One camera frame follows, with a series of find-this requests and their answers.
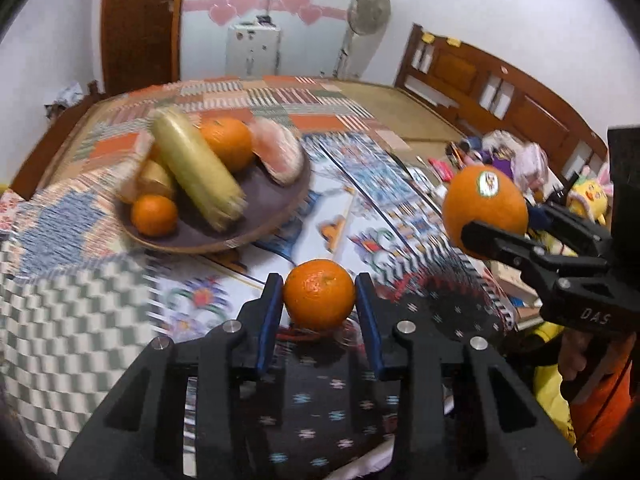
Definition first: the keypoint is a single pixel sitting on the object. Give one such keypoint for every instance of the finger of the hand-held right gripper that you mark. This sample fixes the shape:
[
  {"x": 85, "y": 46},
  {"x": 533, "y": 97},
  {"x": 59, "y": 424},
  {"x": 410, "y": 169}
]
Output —
[
  {"x": 565, "y": 220},
  {"x": 500, "y": 242}
]

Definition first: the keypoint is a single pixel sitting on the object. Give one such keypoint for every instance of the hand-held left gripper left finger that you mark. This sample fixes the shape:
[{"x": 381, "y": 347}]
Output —
[{"x": 265, "y": 320}]

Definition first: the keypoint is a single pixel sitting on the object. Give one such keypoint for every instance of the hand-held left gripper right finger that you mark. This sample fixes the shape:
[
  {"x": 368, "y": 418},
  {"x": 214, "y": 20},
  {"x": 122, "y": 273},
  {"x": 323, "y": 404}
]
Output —
[{"x": 367, "y": 325}]

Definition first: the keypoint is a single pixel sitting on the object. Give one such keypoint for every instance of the orange with sticker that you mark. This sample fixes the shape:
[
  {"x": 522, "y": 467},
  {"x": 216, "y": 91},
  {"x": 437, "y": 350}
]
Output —
[{"x": 480, "y": 210}]

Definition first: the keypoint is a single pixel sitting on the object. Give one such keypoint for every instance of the small mandarin orange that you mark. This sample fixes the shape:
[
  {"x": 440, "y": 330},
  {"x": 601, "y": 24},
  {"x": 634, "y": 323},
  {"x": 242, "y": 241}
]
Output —
[
  {"x": 320, "y": 295},
  {"x": 154, "y": 216}
]

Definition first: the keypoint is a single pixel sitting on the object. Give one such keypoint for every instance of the dark purple plate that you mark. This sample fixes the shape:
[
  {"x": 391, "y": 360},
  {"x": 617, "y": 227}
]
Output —
[{"x": 260, "y": 210}]

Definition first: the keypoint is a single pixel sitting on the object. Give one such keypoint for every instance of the yellow corn cob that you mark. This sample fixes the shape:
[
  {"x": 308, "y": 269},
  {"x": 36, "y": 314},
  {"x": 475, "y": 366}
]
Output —
[{"x": 195, "y": 165}]

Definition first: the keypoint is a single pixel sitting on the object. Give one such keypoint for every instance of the plain large orange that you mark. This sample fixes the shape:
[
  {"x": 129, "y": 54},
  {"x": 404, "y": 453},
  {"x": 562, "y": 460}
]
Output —
[{"x": 227, "y": 142}]

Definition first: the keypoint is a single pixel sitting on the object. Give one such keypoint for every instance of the person's right forearm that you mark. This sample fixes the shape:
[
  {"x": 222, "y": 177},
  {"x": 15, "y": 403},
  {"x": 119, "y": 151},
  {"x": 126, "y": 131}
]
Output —
[{"x": 600, "y": 420}]

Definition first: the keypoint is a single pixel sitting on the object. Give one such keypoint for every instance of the person's right hand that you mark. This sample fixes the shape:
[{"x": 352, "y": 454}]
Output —
[{"x": 577, "y": 355}]

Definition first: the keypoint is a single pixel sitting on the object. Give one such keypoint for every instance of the yellow bunny plush toy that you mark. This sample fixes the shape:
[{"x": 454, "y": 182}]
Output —
[{"x": 590, "y": 195}]

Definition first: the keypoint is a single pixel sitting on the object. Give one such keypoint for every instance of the pile of toys and clutter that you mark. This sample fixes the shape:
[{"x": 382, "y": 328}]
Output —
[{"x": 505, "y": 152}]

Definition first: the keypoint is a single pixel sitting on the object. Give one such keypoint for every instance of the yellow cloth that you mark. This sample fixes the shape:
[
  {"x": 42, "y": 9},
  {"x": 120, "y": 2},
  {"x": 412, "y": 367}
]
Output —
[{"x": 552, "y": 390}]

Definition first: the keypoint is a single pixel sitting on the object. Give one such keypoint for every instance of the wooden headboard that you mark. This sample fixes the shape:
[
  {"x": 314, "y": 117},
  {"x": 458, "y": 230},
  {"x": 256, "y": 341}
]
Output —
[{"x": 500, "y": 80}]

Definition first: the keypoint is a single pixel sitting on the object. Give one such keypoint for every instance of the patterned patchwork quilt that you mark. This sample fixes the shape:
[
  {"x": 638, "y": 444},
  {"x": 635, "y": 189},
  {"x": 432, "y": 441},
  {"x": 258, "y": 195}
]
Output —
[{"x": 75, "y": 320}]

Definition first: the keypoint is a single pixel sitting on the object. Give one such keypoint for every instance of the striped patchwork blanket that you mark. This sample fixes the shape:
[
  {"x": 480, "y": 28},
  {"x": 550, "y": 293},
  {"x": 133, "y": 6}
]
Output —
[{"x": 300, "y": 100}]

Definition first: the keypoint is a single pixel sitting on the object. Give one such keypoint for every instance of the white appliance box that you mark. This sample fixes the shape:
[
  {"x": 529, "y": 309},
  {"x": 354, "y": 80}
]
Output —
[{"x": 252, "y": 52}]

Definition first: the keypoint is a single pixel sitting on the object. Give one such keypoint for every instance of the pile of clothes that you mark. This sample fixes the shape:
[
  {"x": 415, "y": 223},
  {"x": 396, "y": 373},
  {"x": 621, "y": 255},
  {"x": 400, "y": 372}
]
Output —
[{"x": 70, "y": 100}]

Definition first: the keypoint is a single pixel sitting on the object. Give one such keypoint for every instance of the small black item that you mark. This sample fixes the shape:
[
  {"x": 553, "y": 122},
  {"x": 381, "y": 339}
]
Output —
[{"x": 263, "y": 20}]

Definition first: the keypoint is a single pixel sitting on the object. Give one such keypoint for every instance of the brown wooden door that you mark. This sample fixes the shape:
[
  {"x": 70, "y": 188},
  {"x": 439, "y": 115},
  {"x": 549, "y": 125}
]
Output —
[{"x": 140, "y": 25}]

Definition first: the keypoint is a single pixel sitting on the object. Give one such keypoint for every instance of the standing pedestal fan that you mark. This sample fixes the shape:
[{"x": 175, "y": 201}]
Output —
[{"x": 367, "y": 10}]

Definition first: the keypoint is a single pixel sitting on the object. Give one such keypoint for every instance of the wooden bed rail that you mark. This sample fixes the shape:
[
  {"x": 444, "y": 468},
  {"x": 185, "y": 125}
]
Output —
[{"x": 55, "y": 140}]

